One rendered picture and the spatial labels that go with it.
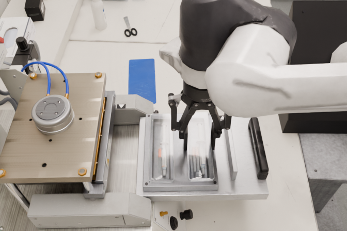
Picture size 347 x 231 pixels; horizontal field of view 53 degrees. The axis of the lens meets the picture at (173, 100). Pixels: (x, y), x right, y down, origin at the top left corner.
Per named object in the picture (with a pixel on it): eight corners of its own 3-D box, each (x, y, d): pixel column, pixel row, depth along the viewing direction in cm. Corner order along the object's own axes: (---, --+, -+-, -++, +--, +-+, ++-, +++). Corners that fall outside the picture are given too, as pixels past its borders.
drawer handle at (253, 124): (257, 179, 80) (261, 170, 77) (247, 125, 89) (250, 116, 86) (266, 179, 80) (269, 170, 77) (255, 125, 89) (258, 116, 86)
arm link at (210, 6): (277, 96, 53) (293, 54, 59) (300, 26, 43) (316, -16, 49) (170, 62, 58) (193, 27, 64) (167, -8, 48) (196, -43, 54)
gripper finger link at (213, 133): (211, 121, 78) (215, 121, 78) (210, 139, 83) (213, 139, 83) (213, 133, 76) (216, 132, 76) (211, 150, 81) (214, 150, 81)
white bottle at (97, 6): (99, 32, 148) (93, 2, 137) (93, 26, 150) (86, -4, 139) (109, 27, 150) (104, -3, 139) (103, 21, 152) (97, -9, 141)
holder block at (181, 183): (143, 191, 78) (142, 186, 76) (146, 119, 91) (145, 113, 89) (218, 190, 78) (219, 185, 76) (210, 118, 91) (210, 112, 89)
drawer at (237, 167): (137, 203, 80) (133, 188, 74) (140, 125, 94) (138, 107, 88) (266, 201, 80) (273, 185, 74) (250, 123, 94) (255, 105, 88)
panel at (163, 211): (186, 246, 91) (152, 221, 78) (182, 147, 110) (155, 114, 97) (193, 244, 91) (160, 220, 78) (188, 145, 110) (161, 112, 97)
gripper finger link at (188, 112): (201, 104, 67) (194, 103, 67) (184, 136, 76) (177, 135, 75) (200, 88, 70) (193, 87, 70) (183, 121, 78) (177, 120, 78)
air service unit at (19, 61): (21, 106, 93) (0, 66, 82) (34, 67, 103) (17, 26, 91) (41, 105, 93) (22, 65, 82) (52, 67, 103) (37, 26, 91)
